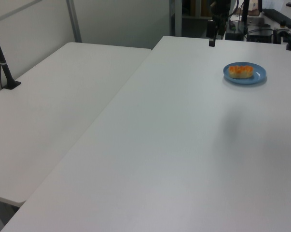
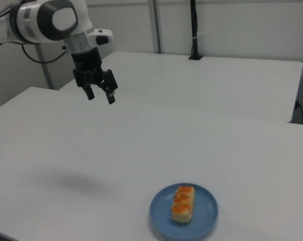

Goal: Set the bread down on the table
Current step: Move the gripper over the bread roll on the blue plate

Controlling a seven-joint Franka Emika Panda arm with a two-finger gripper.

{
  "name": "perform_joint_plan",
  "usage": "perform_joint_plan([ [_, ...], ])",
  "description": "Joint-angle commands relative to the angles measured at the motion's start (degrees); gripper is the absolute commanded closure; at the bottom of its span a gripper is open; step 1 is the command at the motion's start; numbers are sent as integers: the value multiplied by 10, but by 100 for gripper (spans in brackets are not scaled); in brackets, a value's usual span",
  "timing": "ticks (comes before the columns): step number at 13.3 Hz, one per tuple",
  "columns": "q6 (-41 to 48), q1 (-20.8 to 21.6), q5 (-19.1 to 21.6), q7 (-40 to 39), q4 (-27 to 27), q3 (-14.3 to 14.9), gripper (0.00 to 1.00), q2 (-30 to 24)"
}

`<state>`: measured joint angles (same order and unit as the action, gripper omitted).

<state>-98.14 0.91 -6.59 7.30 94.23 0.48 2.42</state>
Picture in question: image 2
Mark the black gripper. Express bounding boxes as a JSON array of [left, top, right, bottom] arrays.
[[70, 48, 119, 105]]

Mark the bread with orange topping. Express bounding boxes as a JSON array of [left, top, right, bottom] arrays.
[[171, 185, 195, 223]]

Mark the black pole stand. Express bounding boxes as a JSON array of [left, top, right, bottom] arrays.
[[188, 0, 205, 61]]

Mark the blue round plate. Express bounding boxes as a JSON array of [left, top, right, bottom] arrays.
[[149, 183, 219, 236]]

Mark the grey metal frame post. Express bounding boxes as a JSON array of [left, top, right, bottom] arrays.
[[35, 43, 54, 90]]

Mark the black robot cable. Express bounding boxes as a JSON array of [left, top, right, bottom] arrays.
[[21, 43, 67, 64]]

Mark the grey metal partition post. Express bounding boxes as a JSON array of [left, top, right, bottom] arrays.
[[148, 0, 165, 54]]

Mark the black wall power cable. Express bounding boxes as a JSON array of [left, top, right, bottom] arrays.
[[295, 99, 303, 125]]

